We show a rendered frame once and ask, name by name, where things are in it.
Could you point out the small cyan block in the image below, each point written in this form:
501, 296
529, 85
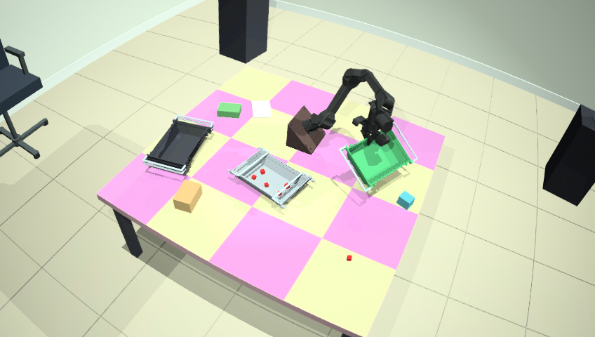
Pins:
405, 200

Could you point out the light green rectangular block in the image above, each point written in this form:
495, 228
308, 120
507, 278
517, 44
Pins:
228, 110

